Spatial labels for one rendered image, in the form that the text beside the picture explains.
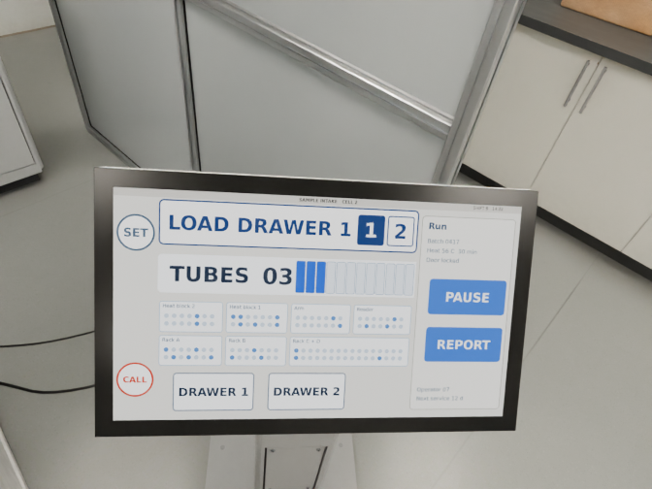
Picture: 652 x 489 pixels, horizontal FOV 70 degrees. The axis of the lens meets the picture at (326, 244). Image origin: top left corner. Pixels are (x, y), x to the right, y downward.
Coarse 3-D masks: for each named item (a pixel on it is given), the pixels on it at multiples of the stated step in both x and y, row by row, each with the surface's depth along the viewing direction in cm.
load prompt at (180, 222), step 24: (168, 216) 52; (192, 216) 52; (216, 216) 52; (240, 216) 53; (264, 216) 53; (288, 216) 53; (312, 216) 54; (336, 216) 54; (360, 216) 54; (384, 216) 55; (408, 216) 55; (168, 240) 52; (192, 240) 52; (216, 240) 53; (240, 240) 53; (264, 240) 53; (288, 240) 54; (312, 240) 54; (336, 240) 54; (360, 240) 55; (384, 240) 55; (408, 240) 55
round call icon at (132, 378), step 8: (120, 368) 53; (128, 368) 53; (136, 368) 53; (144, 368) 53; (152, 368) 53; (120, 376) 53; (128, 376) 53; (136, 376) 53; (144, 376) 53; (152, 376) 54; (120, 384) 53; (128, 384) 53; (136, 384) 53; (144, 384) 54; (152, 384) 54; (120, 392) 53; (128, 392) 53; (136, 392) 54; (144, 392) 54; (152, 392) 54
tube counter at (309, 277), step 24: (264, 264) 54; (288, 264) 54; (312, 264) 54; (336, 264) 55; (360, 264) 55; (384, 264) 55; (408, 264) 56; (264, 288) 54; (288, 288) 54; (312, 288) 55; (336, 288) 55; (360, 288) 55; (384, 288) 56; (408, 288) 56
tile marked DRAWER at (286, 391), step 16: (272, 384) 55; (288, 384) 56; (304, 384) 56; (320, 384) 56; (336, 384) 56; (272, 400) 56; (288, 400) 56; (304, 400) 56; (320, 400) 56; (336, 400) 57
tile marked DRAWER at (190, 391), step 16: (176, 384) 54; (192, 384) 54; (208, 384) 54; (224, 384) 55; (240, 384) 55; (176, 400) 54; (192, 400) 54; (208, 400) 55; (224, 400) 55; (240, 400) 55
